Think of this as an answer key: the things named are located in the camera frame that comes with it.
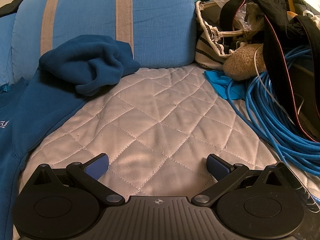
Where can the black garment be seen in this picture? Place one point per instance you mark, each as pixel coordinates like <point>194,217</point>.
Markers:
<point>272,5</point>

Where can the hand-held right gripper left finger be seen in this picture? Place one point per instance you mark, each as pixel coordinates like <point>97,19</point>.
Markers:
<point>98,168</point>

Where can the tan plush toy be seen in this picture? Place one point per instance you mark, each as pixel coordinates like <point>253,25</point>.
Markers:
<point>243,60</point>

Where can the white plastic bag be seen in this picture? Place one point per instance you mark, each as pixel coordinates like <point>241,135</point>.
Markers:
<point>312,13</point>

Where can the black bag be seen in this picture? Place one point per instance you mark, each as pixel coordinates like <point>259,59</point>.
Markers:
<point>310,92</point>

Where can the striped woven bag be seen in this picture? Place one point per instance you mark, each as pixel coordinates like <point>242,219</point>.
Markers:
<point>207,51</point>

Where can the blue sweatshirt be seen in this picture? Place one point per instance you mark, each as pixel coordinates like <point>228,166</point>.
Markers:
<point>50,100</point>

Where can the turquoise cloth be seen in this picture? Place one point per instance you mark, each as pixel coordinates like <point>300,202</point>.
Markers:
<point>217,80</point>

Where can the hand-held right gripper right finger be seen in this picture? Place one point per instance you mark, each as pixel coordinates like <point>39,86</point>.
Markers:
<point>217,166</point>

